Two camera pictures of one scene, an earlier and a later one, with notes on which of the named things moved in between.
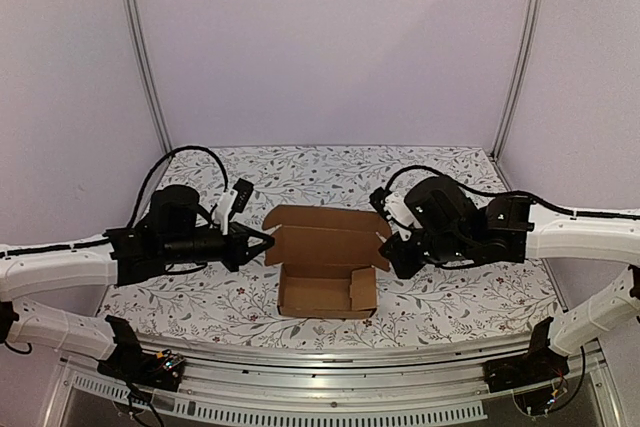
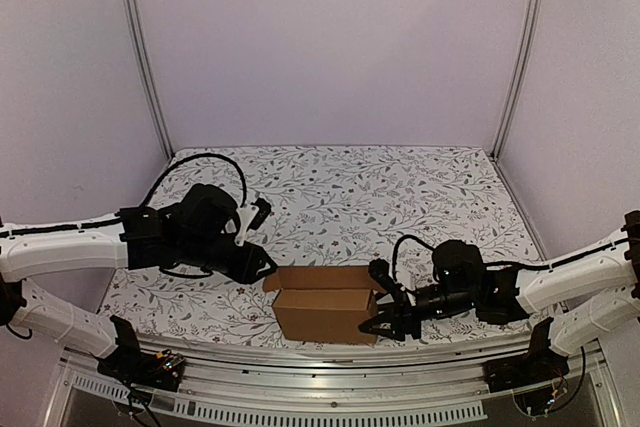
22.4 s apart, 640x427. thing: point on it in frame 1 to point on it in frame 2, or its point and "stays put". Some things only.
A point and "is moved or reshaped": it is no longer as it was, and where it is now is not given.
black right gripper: x=400 y=251 to x=406 y=311
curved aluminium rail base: x=437 y=384 stays put
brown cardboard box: x=329 y=257 is moved or reshaped
